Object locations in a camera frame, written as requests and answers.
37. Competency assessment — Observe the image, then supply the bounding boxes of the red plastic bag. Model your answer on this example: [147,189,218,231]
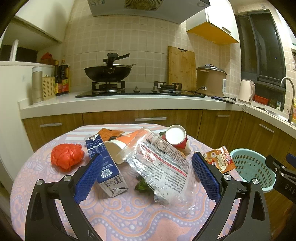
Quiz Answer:
[51,144,85,171]

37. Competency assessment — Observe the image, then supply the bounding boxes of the brown snack bag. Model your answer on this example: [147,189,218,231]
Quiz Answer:
[202,146,236,174]

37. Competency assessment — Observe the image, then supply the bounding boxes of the blue white milk carton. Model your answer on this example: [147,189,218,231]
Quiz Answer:
[85,133,128,198]

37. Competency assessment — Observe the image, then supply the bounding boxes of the clear printed plastic wrapper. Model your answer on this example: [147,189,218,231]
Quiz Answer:
[118,128,195,211]

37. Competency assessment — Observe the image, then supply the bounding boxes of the orange white paper cup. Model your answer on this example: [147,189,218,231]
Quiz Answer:
[104,128,152,165]

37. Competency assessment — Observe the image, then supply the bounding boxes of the green leafy vegetable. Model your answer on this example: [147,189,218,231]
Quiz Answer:
[134,175,154,194]

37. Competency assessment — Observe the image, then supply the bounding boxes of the orange snack packet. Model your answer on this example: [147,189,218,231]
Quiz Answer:
[98,128,125,142]

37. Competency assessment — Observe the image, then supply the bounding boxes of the red white paper cup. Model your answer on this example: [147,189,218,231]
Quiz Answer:
[162,125,191,155]

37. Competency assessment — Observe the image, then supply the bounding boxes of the chrome kitchen faucet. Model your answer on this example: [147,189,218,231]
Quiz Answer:
[279,76,296,124]

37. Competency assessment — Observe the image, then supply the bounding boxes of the light blue plastic basket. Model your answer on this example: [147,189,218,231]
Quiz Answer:
[230,148,276,193]

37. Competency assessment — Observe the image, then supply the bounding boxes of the patterned pink tablecloth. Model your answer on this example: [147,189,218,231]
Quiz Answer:
[10,125,215,240]

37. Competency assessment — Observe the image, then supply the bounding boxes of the red tray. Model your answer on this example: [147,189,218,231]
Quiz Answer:
[252,95,269,105]

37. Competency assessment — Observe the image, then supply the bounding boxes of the white electric kettle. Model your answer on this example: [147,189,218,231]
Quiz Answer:
[238,79,255,104]

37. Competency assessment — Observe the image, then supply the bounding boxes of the smartphone on counter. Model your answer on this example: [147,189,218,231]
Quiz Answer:
[211,96,234,104]

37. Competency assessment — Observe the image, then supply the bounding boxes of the metal thermos canister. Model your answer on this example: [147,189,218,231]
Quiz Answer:
[31,66,44,104]

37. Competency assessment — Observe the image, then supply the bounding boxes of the dark sauce bottle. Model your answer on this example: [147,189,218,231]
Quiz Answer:
[54,60,62,96]

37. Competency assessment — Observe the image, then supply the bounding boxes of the dark window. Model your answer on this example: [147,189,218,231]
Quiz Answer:
[235,10,286,91]

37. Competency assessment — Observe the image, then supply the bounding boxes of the brown rice cooker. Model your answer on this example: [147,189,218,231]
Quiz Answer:
[196,64,227,97]

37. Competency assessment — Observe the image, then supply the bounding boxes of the beige perforated holder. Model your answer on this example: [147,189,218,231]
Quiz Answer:
[42,77,56,101]

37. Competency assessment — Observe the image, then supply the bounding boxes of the white refrigerator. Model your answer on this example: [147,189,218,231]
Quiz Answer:
[1,61,54,193]

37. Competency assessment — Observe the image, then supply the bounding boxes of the soy sauce bottle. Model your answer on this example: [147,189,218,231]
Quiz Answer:
[59,59,69,94]

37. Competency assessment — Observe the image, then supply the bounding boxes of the black gas stove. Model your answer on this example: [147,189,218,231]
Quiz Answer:
[75,80,205,98]

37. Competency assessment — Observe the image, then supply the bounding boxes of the black wok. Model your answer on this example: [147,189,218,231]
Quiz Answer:
[84,53,135,82]

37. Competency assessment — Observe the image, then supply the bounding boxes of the wooden cutting board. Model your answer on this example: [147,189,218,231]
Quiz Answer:
[168,46,196,91]

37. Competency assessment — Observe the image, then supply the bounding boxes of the white upper cabinet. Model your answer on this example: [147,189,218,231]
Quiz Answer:
[186,1,239,45]

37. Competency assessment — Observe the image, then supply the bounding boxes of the range hood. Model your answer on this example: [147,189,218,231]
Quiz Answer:
[88,0,210,24]

